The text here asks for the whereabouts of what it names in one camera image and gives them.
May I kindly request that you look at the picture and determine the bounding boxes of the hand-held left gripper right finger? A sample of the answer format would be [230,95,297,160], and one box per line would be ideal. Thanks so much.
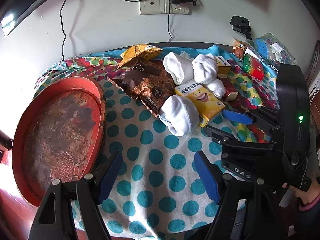
[194,151,288,240]

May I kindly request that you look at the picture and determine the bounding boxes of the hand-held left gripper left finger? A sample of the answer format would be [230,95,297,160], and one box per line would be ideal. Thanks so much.
[27,151,123,240]

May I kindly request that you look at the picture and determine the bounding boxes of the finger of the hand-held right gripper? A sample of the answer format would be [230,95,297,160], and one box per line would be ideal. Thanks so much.
[222,107,280,130]
[204,125,270,148]

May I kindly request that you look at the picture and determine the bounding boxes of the small red box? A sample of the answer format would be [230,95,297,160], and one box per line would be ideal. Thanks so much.
[221,79,239,102]

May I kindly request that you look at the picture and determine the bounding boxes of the clear plastic bag wad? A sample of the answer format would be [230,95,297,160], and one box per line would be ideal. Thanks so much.
[204,79,227,99]

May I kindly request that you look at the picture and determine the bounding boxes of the yellow medicine box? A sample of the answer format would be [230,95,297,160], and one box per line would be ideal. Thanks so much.
[174,79,225,128]

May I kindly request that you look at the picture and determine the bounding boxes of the white sock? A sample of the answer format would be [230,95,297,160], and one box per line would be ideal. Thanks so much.
[192,54,218,84]
[158,95,200,137]
[164,52,195,85]

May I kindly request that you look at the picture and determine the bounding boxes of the round red tray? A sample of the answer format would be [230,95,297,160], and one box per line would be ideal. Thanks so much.
[11,76,107,208]

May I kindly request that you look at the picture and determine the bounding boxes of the brown snack bag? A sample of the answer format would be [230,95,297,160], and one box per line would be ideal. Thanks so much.
[107,59,177,118]

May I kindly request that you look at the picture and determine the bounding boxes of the person's right hand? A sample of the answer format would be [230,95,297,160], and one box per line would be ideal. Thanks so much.
[295,177,320,207]

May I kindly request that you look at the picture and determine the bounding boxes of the polka dot cloth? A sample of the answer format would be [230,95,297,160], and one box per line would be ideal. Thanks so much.
[35,46,283,239]

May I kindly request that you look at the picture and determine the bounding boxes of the green and red box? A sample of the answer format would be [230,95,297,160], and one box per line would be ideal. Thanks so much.
[242,54,265,82]

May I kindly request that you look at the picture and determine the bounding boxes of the small yellow box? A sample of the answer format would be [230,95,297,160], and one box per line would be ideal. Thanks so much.
[215,56,232,75]

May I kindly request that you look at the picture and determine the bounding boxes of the plastic bag with blue item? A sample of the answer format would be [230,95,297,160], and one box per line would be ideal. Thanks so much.
[246,32,297,65]

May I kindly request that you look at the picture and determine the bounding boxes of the beige card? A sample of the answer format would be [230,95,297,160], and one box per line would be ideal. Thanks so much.
[231,37,248,48]

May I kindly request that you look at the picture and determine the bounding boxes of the crumpled clear plastic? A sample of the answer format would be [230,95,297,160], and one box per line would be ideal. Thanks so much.
[179,51,198,60]

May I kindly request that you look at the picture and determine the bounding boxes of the black clamp holder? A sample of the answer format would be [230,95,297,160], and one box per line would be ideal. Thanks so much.
[230,16,252,40]

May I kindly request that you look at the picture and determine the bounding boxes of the yellow snack packet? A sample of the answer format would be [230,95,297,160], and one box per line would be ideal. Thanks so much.
[117,44,163,69]

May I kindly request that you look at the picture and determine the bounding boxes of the black adapter cable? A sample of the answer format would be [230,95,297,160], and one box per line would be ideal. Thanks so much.
[167,4,173,43]

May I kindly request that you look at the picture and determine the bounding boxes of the thin black hanging cable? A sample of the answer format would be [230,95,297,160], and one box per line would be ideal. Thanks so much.
[59,0,73,61]

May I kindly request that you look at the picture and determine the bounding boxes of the dark frame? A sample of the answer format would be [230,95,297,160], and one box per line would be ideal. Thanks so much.
[0,0,78,37]

